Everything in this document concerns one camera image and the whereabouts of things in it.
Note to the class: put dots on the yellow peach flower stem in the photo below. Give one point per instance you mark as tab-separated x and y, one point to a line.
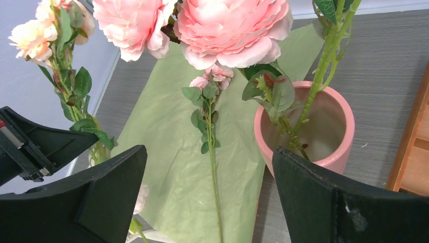
50	41

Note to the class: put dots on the peach paper bouquet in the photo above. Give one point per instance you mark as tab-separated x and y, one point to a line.
180	202

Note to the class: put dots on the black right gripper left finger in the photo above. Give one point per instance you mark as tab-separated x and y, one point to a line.
94	205

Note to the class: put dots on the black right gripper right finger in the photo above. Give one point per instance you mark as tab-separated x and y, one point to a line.
323	206

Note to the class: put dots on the orange compartment tray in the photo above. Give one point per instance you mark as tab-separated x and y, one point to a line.
410	168

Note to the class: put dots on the pink flower stem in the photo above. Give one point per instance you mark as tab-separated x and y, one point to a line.
242	35
203	92

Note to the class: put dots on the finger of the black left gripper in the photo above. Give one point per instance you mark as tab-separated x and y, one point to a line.
33	151

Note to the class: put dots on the pink cylindrical vase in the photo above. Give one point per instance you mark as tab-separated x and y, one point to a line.
328	135

